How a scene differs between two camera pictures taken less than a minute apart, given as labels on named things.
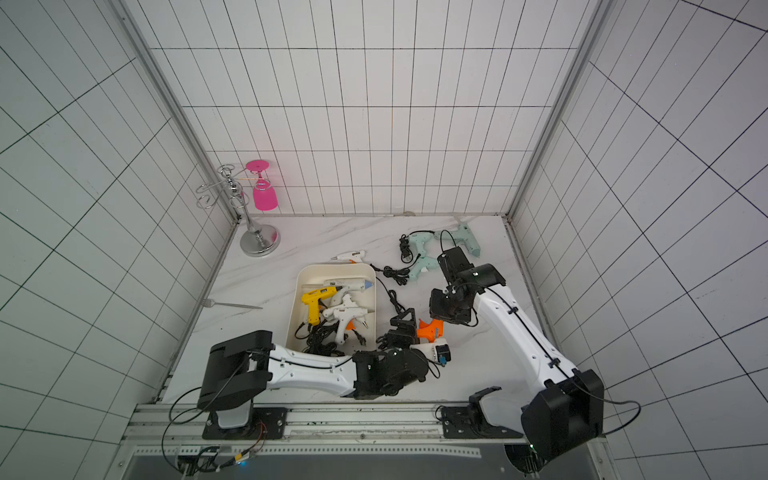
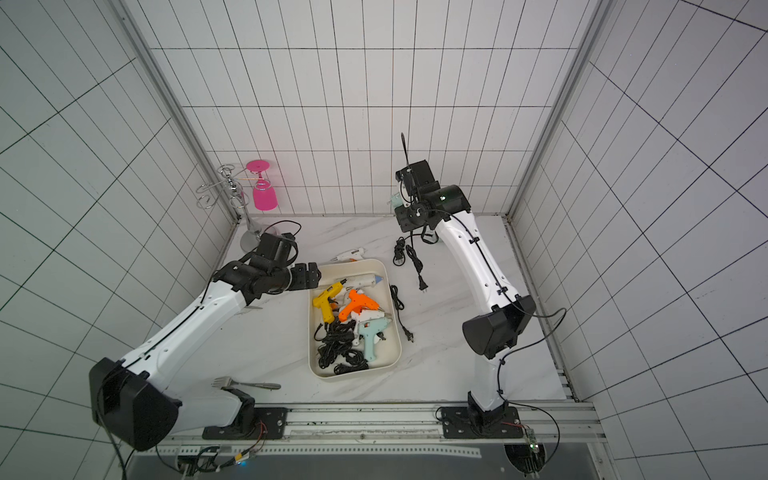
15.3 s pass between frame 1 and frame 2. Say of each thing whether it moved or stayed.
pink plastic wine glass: stayed
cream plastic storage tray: moved
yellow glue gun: moved
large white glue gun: moved
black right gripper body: moved
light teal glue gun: moved
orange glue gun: moved
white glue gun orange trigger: stayed
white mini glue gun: moved
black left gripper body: moved
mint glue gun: moved
